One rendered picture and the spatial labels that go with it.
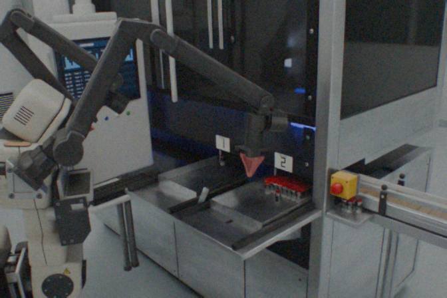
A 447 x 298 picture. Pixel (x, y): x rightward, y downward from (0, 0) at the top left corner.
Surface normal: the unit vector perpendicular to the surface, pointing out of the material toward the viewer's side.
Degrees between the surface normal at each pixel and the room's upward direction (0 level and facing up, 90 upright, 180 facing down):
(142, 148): 90
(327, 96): 90
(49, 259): 90
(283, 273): 90
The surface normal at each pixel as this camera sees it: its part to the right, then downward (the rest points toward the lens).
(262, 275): -0.74, 0.24
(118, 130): 0.71, 0.21
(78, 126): 0.41, 0.17
